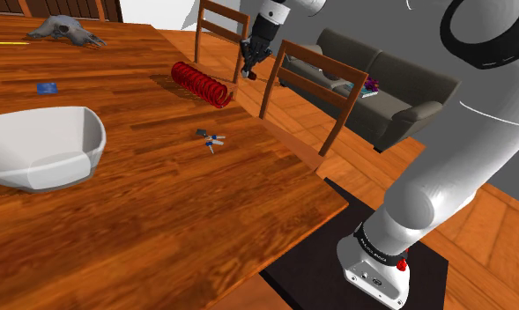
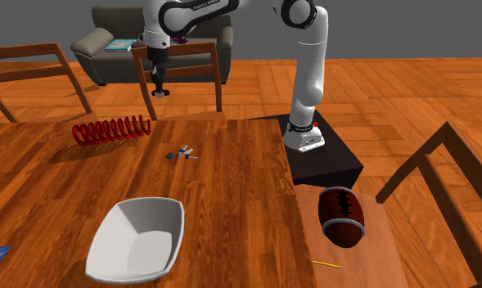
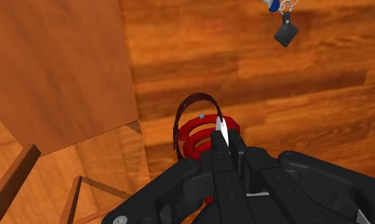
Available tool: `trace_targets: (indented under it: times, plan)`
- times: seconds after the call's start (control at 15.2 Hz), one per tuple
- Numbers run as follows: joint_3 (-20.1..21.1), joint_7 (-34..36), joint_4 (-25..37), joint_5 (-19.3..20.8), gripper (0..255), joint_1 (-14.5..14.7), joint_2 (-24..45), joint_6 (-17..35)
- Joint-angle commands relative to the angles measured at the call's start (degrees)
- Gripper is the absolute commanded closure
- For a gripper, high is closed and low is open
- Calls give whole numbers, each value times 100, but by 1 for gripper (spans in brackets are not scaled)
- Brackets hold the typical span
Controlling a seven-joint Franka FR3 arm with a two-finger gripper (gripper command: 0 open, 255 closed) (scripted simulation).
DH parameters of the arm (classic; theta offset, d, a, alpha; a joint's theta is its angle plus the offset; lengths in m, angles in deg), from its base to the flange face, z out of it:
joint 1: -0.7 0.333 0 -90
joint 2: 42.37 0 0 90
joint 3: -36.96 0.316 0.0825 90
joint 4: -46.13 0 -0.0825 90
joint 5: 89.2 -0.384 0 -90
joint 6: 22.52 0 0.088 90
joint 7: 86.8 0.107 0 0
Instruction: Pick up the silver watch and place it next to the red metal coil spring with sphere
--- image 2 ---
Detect wooden chair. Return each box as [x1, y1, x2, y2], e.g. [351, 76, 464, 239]
[294, 120, 482, 288]
[0, 42, 98, 124]
[130, 40, 228, 122]

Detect grey sofa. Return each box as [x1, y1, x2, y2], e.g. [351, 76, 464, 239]
[70, 5, 234, 87]

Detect yellow pencil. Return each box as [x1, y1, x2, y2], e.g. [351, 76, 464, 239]
[312, 259, 345, 270]

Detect wooden table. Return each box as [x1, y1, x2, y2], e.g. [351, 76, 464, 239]
[0, 118, 318, 288]

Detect white angular bowl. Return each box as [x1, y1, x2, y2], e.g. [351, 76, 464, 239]
[84, 196, 186, 286]

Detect black robot stand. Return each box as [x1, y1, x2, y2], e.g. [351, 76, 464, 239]
[248, 110, 364, 187]

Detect brown football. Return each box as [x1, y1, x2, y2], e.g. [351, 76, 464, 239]
[317, 185, 367, 250]

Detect blue and grey keys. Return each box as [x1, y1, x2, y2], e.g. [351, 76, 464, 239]
[164, 144, 200, 161]

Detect red coil spring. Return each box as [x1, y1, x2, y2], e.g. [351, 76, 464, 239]
[71, 114, 152, 147]

